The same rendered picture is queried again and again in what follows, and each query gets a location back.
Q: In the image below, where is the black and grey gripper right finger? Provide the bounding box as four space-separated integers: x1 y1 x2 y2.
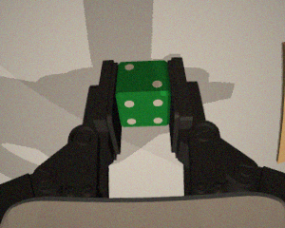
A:
167 57 285 202

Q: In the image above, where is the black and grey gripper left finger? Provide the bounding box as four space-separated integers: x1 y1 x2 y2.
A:
0 60 122 222

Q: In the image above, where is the green die with white pips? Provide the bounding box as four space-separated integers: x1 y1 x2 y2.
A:
116 60 171 127

